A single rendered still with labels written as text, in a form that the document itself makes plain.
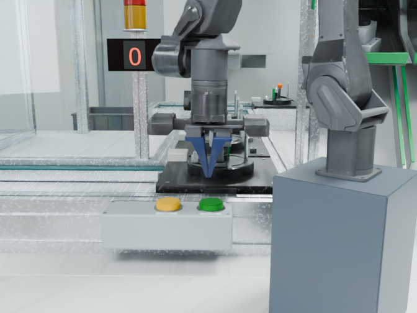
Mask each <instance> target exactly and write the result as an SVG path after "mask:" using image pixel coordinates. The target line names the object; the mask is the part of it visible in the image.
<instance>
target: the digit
mask: <svg viewBox="0 0 417 313"><path fill-rule="evenodd" d="M123 57H124V69H146V58H145V41H123Z"/></svg>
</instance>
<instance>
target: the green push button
mask: <svg viewBox="0 0 417 313"><path fill-rule="evenodd" d="M222 208H223V201H222V200H221V199H217V198H212V197H209V198H204V199H201V200H200V201H199V209H202V210H204V211H218V210H220V209H222Z"/></svg>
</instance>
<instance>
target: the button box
mask: <svg viewBox="0 0 417 313"><path fill-rule="evenodd" d="M101 237H102V248H103V249H131V250H232V241H233V213H232V204H231V203H230V202H223V208H222V209H220V210H218V211H204V210H202V209H199V202H181V207H180V208H178V209H176V210H173V211H162V210H159V209H157V208H156V201H110V203H109V204H108V206H107V207H106V208H105V209H104V211H103V212H102V214H101Z"/></svg>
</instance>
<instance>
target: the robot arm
mask: <svg viewBox="0 0 417 313"><path fill-rule="evenodd" d="M242 1H243V0H187V1H186V3H185V6H184V11H183V13H182V15H181V17H180V19H179V21H178V23H177V25H176V27H175V28H174V31H173V33H172V35H162V36H161V43H160V44H159V45H157V47H156V48H155V50H154V52H153V55H152V57H151V61H152V65H153V69H154V70H155V72H156V73H157V74H158V75H160V76H163V77H172V78H191V91H184V104H183V108H184V110H185V111H191V119H180V118H176V113H174V112H173V113H158V112H157V113H155V114H154V115H153V116H152V117H151V118H150V119H149V120H148V135H169V134H170V133H171V132H172V131H173V130H185V132H186V136H185V141H188V142H192V144H193V146H194V148H195V150H196V152H197V154H198V156H199V160H200V162H201V165H202V168H203V171H204V174H205V177H206V178H208V177H209V178H211V175H212V172H213V169H214V167H215V164H216V161H217V158H218V156H219V154H220V152H221V150H222V148H223V146H224V144H225V142H232V136H231V133H233V130H234V131H244V132H245V133H246V134H247V135H248V136H249V137H269V134H270V133H269V128H270V123H269V121H268V119H267V118H266V117H265V115H264V114H243V119H227V99H228V51H230V50H234V51H236V50H239V49H240V48H241V46H240V45H239V44H238V43H237V42H236V41H235V40H234V39H233V37H232V36H231V34H229V32H230V31H231V30H232V29H233V28H234V26H235V24H236V20H237V18H238V15H239V13H240V10H241V7H242ZM318 34H319V37H318V43H317V45H316V48H315V51H314V53H313V55H312V56H303V57H302V70H303V83H302V86H301V90H303V89H306V96H307V100H308V103H309V104H311V105H312V106H313V108H314V110H315V114H316V118H317V121H318V125H319V127H320V128H326V129H328V142H327V153H326V166H323V167H321V168H319V169H317V170H315V174H316V175H323V176H329V177H334V178H341V179H347V180H351V181H358V182H363V183H365V182H368V181H369V180H371V179H372V178H374V177H376V176H377V175H379V174H381V173H382V169H381V168H375V167H374V153H375V139H376V131H377V126H375V125H376V124H383V123H384V121H385V119H386V117H387V114H388V112H389V110H390V109H389V107H388V106H387V105H386V104H385V103H384V102H383V100H382V99H381V98H380V97H379V95H378V94H377V93H376V92H375V91H374V90H373V89H372V80H371V76H370V70H369V62H368V59H367V57H366V55H365V52H364V49H363V47H362V45H361V42H360V40H359V0H318ZM204 130H214V132H213V140H212V148H211V153H210V161H209V165H208V159H207V150H206V144H205V132H204Z"/></svg>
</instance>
